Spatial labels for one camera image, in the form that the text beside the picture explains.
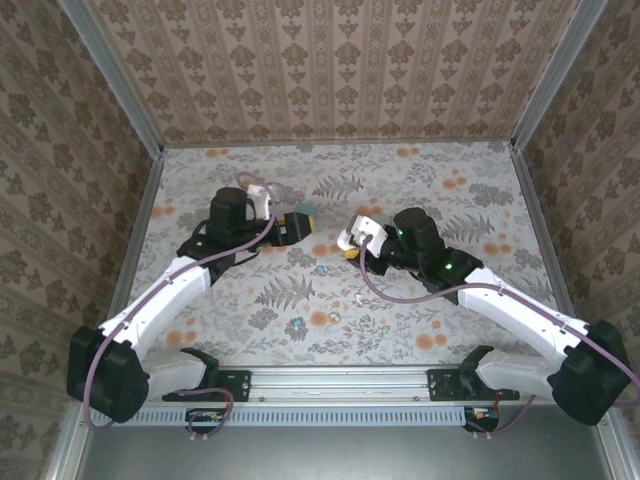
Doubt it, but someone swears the black electronics box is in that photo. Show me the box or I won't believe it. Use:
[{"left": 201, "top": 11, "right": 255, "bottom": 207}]
[
  {"left": 185, "top": 407, "right": 225, "bottom": 427},
  {"left": 463, "top": 407, "right": 502, "bottom": 432}
]

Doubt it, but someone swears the grey metal panel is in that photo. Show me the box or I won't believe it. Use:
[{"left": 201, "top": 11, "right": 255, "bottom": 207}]
[{"left": 74, "top": 424, "right": 609, "bottom": 480}]

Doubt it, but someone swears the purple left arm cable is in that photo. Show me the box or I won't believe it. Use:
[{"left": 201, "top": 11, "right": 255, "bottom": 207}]
[{"left": 82, "top": 171, "right": 279, "bottom": 432}]

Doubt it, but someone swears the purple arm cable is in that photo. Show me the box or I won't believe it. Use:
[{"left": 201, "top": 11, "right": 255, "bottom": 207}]
[
  {"left": 82, "top": 171, "right": 279, "bottom": 432},
  {"left": 358, "top": 237, "right": 640, "bottom": 441}
]

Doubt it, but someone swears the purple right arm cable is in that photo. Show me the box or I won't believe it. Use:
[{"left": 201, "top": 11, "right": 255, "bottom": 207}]
[{"left": 358, "top": 237, "right": 640, "bottom": 441}]

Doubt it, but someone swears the aluminium table side rail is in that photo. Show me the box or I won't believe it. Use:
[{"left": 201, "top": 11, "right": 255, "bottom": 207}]
[
  {"left": 97, "top": 147, "right": 166, "bottom": 346},
  {"left": 509, "top": 144, "right": 569, "bottom": 314}
]

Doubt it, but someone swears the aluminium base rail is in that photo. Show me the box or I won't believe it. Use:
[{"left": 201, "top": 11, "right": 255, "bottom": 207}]
[{"left": 149, "top": 366, "right": 551, "bottom": 405}]

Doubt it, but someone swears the grey slotted cable duct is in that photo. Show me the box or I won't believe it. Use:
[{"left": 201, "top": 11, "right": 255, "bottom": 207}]
[{"left": 119, "top": 405, "right": 496, "bottom": 427}]

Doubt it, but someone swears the aluminium frame post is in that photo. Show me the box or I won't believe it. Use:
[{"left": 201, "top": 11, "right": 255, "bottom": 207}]
[
  {"left": 509, "top": 0, "right": 609, "bottom": 151},
  {"left": 55, "top": 0, "right": 166, "bottom": 157}
]

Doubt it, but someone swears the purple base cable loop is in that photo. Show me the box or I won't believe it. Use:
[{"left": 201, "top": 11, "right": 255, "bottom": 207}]
[{"left": 185, "top": 388, "right": 235, "bottom": 442}]

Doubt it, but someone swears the aluminium frame strut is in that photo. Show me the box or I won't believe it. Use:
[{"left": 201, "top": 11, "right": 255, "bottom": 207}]
[
  {"left": 47, "top": 404, "right": 89, "bottom": 480},
  {"left": 597, "top": 419, "right": 629, "bottom": 480}
]

